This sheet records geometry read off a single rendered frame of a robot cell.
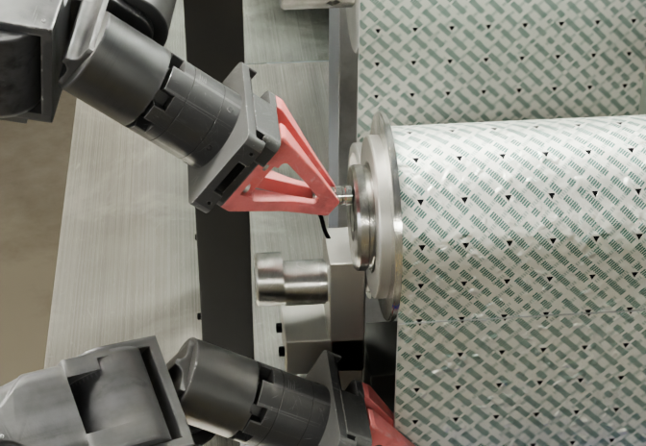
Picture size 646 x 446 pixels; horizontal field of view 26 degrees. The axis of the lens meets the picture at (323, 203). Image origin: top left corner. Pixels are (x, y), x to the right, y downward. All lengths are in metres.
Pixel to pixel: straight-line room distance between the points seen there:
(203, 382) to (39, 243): 2.37
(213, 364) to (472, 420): 0.20
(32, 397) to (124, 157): 0.91
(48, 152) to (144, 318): 2.21
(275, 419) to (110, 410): 0.12
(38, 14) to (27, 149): 2.82
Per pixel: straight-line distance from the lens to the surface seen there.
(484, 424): 1.03
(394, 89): 1.14
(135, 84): 0.88
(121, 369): 0.92
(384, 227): 0.93
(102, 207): 1.68
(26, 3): 0.89
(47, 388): 0.91
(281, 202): 0.94
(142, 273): 1.56
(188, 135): 0.90
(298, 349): 1.06
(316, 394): 0.98
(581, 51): 1.15
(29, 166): 3.62
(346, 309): 1.04
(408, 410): 1.01
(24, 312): 3.08
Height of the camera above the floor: 1.77
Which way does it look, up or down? 32 degrees down
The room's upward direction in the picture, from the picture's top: straight up
